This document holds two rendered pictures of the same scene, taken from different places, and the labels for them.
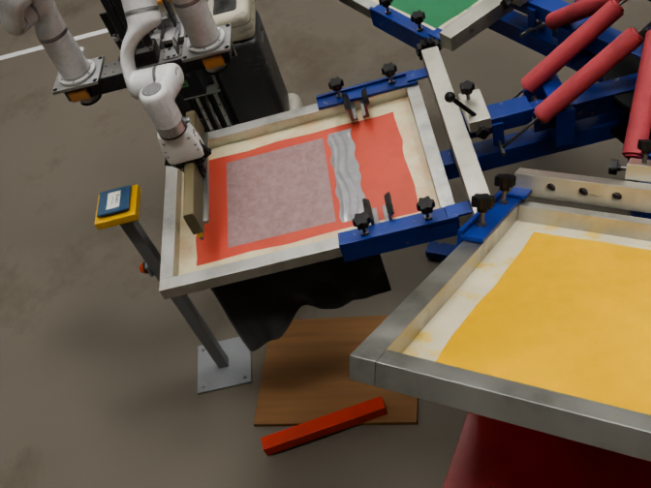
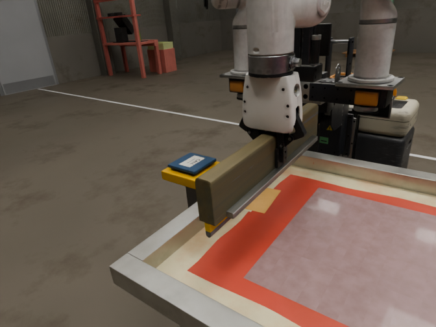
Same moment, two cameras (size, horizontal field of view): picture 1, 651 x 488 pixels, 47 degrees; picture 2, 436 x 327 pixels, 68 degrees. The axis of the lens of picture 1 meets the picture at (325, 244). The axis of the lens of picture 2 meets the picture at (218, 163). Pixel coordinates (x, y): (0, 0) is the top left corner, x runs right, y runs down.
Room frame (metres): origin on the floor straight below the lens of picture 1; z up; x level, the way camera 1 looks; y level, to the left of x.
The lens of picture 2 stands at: (1.05, 0.09, 1.35)
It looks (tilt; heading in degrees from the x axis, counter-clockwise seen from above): 25 degrees down; 28
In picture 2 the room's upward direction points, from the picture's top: 4 degrees counter-clockwise
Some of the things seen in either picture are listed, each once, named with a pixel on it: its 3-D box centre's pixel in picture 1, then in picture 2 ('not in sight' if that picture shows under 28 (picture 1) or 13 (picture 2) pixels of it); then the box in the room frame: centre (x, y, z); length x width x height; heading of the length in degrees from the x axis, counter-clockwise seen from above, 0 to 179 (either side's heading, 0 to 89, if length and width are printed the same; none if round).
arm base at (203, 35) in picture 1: (198, 17); (375, 51); (2.13, 0.12, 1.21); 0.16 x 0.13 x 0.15; 167
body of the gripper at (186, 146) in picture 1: (179, 141); (270, 98); (1.59, 0.26, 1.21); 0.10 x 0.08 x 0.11; 80
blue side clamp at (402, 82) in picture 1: (367, 96); not in sight; (1.77, -0.28, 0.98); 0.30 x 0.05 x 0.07; 80
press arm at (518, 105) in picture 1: (496, 117); not in sight; (1.44, -0.55, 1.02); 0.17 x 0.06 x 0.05; 80
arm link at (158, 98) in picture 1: (165, 94); (288, 15); (1.62, 0.24, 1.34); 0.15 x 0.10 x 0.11; 165
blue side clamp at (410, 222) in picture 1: (398, 232); not in sight; (1.23, -0.18, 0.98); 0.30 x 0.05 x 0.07; 80
